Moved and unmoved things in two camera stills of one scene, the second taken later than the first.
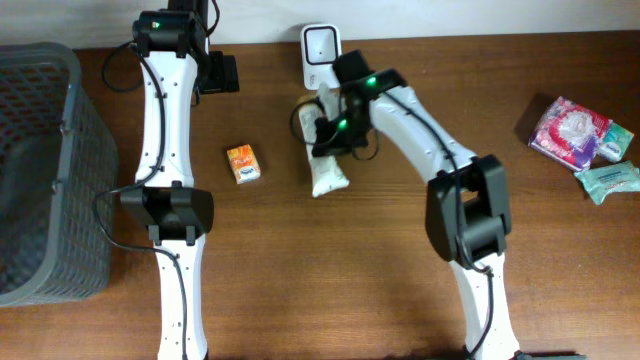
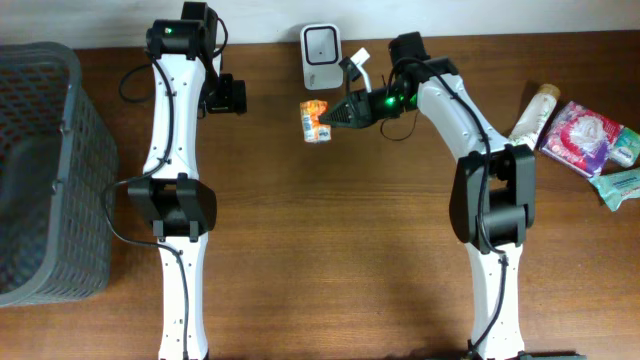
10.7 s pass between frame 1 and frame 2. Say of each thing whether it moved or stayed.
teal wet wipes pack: moved
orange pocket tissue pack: moved
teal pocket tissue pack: moved
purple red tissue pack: moved
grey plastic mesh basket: stayed
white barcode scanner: stayed
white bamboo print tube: moved
